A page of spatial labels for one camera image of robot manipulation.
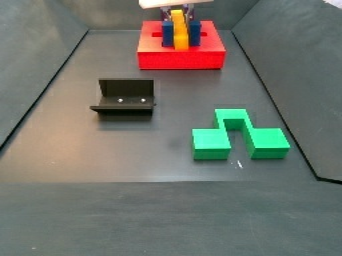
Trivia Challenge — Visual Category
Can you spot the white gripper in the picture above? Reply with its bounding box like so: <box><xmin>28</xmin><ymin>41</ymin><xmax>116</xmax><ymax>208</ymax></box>
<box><xmin>138</xmin><ymin>0</ymin><xmax>213</xmax><ymax>21</ymax></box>

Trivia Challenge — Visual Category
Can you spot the green zigzag block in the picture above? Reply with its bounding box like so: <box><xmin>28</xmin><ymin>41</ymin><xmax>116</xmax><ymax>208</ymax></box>
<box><xmin>191</xmin><ymin>109</ymin><xmax>289</xmax><ymax>160</ymax></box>

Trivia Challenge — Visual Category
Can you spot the black angle bracket holder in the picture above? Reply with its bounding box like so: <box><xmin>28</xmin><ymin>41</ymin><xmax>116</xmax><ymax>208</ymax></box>
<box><xmin>89</xmin><ymin>78</ymin><xmax>154</xmax><ymax>113</ymax></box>

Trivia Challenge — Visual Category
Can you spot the yellow long bar block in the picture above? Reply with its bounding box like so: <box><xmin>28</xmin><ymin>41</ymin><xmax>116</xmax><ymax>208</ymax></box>
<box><xmin>171</xmin><ymin>9</ymin><xmax>188</xmax><ymax>50</ymax></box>

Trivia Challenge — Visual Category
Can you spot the red slotted board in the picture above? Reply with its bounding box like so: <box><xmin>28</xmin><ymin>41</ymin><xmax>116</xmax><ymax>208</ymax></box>
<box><xmin>136</xmin><ymin>21</ymin><xmax>225</xmax><ymax>70</ymax></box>

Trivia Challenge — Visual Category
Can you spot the dark blue U-shaped block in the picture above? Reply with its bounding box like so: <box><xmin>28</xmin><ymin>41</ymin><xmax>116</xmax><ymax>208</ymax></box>
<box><xmin>161</xmin><ymin>21</ymin><xmax>204</xmax><ymax>48</ymax></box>

